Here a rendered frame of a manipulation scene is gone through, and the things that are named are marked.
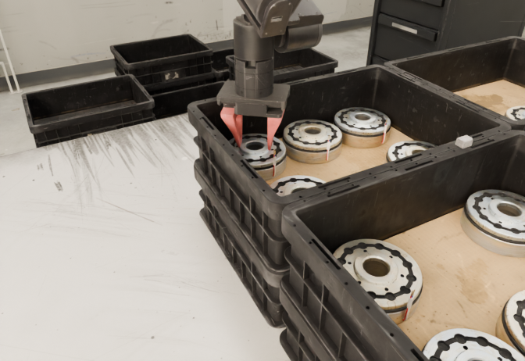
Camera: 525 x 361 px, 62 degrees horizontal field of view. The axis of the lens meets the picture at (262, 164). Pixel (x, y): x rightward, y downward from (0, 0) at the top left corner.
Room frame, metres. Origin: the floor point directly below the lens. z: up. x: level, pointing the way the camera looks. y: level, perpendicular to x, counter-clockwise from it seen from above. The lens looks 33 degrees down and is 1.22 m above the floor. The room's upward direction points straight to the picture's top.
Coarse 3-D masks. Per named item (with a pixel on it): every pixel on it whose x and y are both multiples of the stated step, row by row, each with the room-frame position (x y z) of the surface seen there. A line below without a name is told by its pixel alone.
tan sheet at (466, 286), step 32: (448, 224) 0.46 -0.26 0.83; (416, 256) 0.39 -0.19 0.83; (448, 256) 0.39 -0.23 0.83; (480, 256) 0.39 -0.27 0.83; (448, 288) 0.34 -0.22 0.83; (480, 288) 0.34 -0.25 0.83; (512, 288) 0.34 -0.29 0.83; (416, 320) 0.30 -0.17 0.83; (448, 320) 0.30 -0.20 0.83; (480, 320) 0.30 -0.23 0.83
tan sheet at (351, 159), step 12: (396, 132) 0.72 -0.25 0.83; (384, 144) 0.68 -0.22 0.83; (348, 156) 0.63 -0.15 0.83; (360, 156) 0.63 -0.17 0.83; (372, 156) 0.63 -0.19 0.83; (384, 156) 0.63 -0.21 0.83; (288, 168) 0.60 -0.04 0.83; (300, 168) 0.60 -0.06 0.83; (312, 168) 0.60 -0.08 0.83; (324, 168) 0.60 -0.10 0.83; (336, 168) 0.60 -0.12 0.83; (348, 168) 0.60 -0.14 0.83; (360, 168) 0.60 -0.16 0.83; (324, 180) 0.56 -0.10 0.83
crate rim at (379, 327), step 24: (480, 144) 0.51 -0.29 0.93; (408, 168) 0.45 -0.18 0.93; (336, 192) 0.40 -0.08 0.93; (360, 192) 0.40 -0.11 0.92; (288, 216) 0.35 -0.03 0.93; (288, 240) 0.34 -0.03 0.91; (312, 240) 0.32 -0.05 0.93; (312, 264) 0.30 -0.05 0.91; (336, 264) 0.29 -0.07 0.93; (336, 288) 0.27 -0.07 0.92; (360, 288) 0.26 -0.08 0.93; (360, 312) 0.24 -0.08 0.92; (384, 312) 0.23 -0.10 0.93; (384, 336) 0.21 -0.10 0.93; (408, 360) 0.19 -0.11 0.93
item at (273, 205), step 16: (304, 80) 0.73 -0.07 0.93; (320, 80) 0.74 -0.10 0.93; (416, 80) 0.73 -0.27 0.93; (448, 96) 0.66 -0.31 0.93; (192, 112) 0.60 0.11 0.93; (480, 112) 0.60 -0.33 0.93; (208, 128) 0.55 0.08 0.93; (496, 128) 0.55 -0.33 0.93; (208, 144) 0.54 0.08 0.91; (224, 144) 0.50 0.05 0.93; (448, 144) 0.50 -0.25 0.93; (224, 160) 0.49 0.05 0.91; (240, 160) 0.46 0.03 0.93; (400, 160) 0.46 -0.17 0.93; (416, 160) 0.46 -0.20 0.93; (240, 176) 0.45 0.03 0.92; (256, 176) 0.43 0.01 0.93; (352, 176) 0.43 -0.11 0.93; (368, 176) 0.43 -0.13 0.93; (256, 192) 0.41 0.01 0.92; (272, 192) 0.40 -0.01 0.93; (304, 192) 0.40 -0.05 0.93; (320, 192) 0.40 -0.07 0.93; (272, 208) 0.38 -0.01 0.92
